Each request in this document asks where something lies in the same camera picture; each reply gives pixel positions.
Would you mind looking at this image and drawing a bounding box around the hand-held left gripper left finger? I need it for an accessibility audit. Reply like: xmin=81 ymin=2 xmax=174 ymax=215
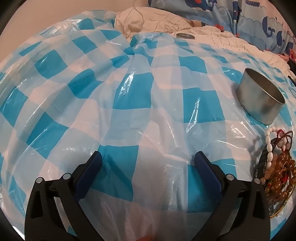
xmin=25 ymin=151 xmax=102 ymax=241

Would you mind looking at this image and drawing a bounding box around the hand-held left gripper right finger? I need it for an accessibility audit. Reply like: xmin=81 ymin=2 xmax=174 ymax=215
xmin=194 ymin=151 xmax=271 ymax=241

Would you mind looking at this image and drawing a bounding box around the white bead bracelet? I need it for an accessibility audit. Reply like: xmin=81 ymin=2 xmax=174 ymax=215
xmin=265 ymin=127 xmax=284 ymax=167

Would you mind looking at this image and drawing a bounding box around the red bead bracelet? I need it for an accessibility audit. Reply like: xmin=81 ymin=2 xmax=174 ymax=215
xmin=275 ymin=129 xmax=288 ymax=149

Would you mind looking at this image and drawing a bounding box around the thin gold bangle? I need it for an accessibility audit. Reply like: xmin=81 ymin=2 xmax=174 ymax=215
xmin=269 ymin=197 xmax=294 ymax=218

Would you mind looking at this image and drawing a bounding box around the round metal tin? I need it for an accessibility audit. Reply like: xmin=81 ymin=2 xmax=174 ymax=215
xmin=236 ymin=68 xmax=286 ymax=126

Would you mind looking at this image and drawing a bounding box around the brown cord bracelet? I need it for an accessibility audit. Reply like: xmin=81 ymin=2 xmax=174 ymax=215
xmin=270 ymin=130 xmax=295 ymax=153

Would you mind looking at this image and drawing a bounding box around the blue checkered plastic sheet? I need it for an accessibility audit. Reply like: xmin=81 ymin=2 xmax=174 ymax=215
xmin=0 ymin=10 xmax=296 ymax=241

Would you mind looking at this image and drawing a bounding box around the dark cloth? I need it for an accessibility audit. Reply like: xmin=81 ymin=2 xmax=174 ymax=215
xmin=287 ymin=57 xmax=296 ymax=84

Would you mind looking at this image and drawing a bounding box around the pink cloth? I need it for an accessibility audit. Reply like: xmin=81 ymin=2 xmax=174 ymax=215
xmin=283 ymin=50 xmax=296 ymax=61

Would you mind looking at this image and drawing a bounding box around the white striped quilt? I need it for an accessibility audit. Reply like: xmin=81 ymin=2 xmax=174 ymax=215
xmin=114 ymin=6 xmax=290 ymax=70

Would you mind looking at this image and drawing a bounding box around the blue whale print duvet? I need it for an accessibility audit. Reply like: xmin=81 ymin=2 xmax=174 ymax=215
xmin=148 ymin=0 xmax=296 ymax=56

